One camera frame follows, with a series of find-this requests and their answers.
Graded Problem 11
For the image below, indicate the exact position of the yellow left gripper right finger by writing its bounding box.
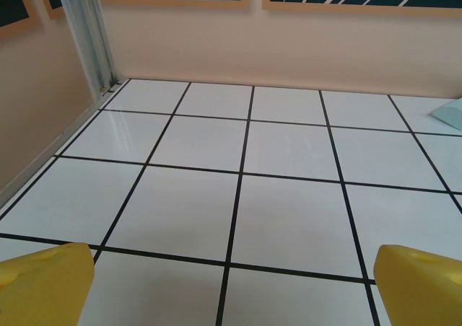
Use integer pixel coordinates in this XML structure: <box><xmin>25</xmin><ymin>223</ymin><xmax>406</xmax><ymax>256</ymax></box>
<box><xmin>373</xmin><ymin>244</ymin><xmax>462</xmax><ymax>326</ymax></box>

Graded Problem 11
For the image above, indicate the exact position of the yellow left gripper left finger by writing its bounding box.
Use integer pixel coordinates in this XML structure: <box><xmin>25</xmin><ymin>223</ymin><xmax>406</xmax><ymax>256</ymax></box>
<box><xmin>0</xmin><ymin>242</ymin><xmax>95</xmax><ymax>326</ymax></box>

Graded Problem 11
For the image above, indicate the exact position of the light teal paper box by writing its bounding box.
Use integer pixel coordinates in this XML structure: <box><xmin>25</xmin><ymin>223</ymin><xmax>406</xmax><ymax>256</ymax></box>
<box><xmin>431</xmin><ymin>97</ymin><xmax>462</xmax><ymax>131</ymax></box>

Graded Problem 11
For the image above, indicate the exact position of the aluminium table edge rail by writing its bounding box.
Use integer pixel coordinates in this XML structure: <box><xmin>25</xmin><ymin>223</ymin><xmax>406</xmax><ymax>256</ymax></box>
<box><xmin>0</xmin><ymin>79</ymin><xmax>131</xmax><ymax>217</ymax></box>

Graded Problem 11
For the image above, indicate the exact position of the aluminium corner post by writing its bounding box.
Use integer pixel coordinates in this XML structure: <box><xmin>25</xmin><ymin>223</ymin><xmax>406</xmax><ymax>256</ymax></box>
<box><xmin>56</xmin><ymin>0</ymin><xmax>120</xmax><ymax>94</ymax></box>

